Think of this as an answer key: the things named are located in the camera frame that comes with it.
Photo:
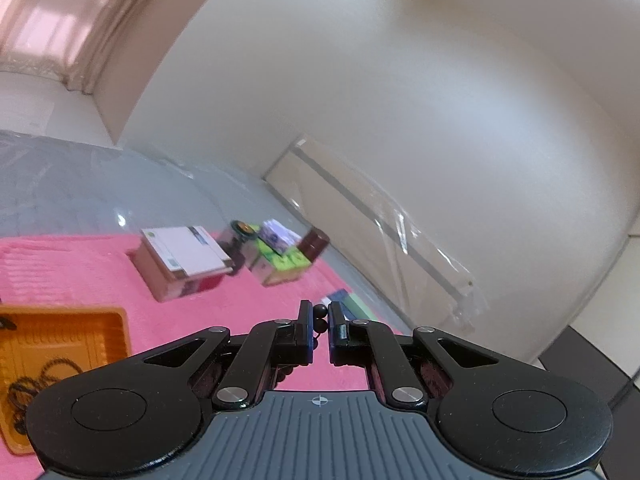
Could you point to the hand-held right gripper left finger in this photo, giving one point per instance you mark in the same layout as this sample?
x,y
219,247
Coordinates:
x,y
312,345

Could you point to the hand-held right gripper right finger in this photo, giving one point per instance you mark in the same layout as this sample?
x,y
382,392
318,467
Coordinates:
x,y
336,335

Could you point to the orange plastic tray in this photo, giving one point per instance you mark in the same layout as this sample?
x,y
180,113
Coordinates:
x,y
60,335

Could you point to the blue folded cloth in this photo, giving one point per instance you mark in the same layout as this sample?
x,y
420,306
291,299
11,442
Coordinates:
x,y
337,297

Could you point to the green box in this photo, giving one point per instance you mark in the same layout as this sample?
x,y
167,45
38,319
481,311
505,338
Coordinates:
x,y
280,265

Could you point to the dark brown box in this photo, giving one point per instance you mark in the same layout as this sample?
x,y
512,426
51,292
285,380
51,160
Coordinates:
x,y
314,245

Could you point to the purple and white packet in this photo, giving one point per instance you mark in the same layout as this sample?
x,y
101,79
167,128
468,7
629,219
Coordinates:
x,y
277,232

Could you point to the beige headboard in plastic wrap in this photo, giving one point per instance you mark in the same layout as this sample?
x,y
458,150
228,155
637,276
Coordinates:
x,y
360,210

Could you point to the dark round container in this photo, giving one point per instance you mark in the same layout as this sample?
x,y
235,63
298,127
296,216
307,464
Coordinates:
x,y
242,232

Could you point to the white cardboard box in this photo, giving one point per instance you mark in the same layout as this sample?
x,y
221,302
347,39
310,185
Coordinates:
x,y
175,247

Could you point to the pink blanket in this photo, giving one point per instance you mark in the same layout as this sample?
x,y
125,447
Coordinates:
x,y
75,270

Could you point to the beige curtain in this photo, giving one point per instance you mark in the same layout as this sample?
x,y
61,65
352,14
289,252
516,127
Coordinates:
x,y
85,15

